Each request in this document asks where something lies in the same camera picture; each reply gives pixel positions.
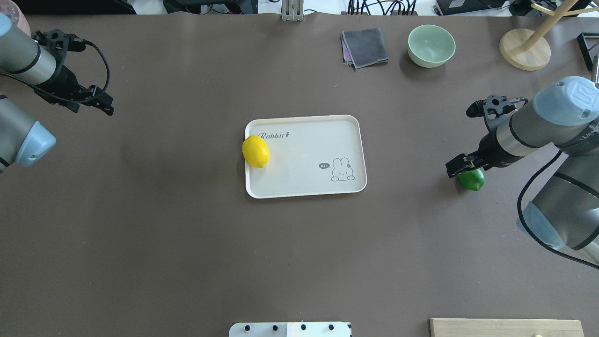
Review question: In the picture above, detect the green ceramic bowl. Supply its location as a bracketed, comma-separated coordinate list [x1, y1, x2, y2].
[407, 25, 456, 68]

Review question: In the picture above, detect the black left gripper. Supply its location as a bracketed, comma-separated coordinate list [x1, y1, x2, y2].
[36, 66, 114, 117]

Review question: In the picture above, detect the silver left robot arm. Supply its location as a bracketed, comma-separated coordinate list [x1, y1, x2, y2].
[0, 14, 114, 171]

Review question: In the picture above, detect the green lime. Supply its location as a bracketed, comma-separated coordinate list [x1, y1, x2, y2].
[458, 168, 485, 190]

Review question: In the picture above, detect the pink bowl with ice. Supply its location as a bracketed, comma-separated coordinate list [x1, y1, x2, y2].
[0, 0, 31, 37]

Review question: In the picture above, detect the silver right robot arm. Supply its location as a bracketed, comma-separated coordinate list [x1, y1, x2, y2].
[446, 75, 599, 269]

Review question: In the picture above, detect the yellow lemon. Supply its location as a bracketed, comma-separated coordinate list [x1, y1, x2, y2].
[242, 135, 270, 168]

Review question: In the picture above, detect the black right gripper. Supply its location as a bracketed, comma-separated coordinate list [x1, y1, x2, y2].
[446, 136, 506, 179]

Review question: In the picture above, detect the grey folded cloth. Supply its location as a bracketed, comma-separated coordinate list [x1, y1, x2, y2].
[341, 27, 389, 69]

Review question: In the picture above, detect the aluminium frame post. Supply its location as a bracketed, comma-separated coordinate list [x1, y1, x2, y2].
[281, 0, 304, 22]

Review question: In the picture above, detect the bamboo cutting board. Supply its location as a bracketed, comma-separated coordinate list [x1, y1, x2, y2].
[430, 318, 584, 337]

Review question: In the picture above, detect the white rabbit tray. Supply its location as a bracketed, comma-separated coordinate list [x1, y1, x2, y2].
[245, 115, 367, 199]

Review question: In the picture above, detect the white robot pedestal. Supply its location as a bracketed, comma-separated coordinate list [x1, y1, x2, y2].
[228, 321, 352, 337]

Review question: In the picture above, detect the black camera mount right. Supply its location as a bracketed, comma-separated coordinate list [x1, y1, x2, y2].
[466, 95, 528, 133]

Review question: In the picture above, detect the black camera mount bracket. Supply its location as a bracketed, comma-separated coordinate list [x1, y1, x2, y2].
[33, 29, 86, 52]

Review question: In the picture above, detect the wooden mug tree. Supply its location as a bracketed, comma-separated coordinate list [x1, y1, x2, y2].
[500, 0, 599, 71]

